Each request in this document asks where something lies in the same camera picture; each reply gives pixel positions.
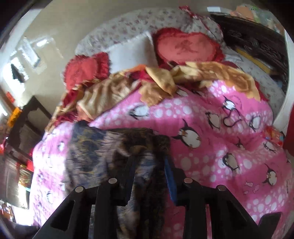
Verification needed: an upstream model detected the pink penguin blanket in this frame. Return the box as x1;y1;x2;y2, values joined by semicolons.
29;81;293;238

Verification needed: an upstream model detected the floral bed pillow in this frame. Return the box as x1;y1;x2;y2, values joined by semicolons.
75;6;225;56

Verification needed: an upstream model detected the dark wooden side table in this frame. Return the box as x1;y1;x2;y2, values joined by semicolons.
6;96;52;160

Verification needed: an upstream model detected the white small pillow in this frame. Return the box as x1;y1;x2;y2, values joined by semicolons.
106;31;158;73

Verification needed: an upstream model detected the floral bed sheet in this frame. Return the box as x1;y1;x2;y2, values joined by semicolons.
223;47;285;119

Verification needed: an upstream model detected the dark carved wooden cabinet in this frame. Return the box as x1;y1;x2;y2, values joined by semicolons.
210;13;288;93

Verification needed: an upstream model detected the yellow basket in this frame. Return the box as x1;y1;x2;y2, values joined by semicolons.
6;107;22;128

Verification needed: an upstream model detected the dark floral patterned garment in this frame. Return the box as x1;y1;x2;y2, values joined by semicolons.
63;122;170;238

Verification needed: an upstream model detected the red heart pillow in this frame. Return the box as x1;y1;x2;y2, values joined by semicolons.
153;27;224;64
63;52;110;91

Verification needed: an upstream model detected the gold and red blanket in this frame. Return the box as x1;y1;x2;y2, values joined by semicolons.
45;61;261;133

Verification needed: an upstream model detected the black phone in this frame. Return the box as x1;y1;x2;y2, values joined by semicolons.
258;212;282;239

